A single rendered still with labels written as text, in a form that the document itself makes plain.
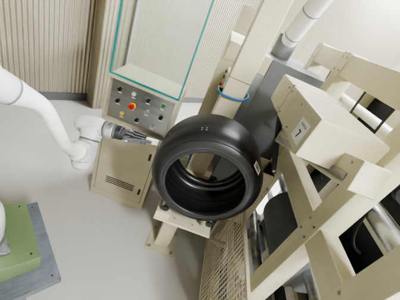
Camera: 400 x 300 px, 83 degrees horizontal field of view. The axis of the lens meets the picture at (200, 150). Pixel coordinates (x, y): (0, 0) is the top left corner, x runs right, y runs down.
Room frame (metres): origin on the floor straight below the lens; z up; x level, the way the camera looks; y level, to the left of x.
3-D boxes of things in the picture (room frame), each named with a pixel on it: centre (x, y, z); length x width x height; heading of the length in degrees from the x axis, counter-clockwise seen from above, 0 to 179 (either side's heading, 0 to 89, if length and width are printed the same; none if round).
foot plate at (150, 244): (1.38, -0.03, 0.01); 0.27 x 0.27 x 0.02; 6
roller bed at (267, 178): (1.38, -0.44, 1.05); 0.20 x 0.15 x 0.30; 6
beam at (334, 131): (1.03, -0.39, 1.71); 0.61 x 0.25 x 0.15; 6
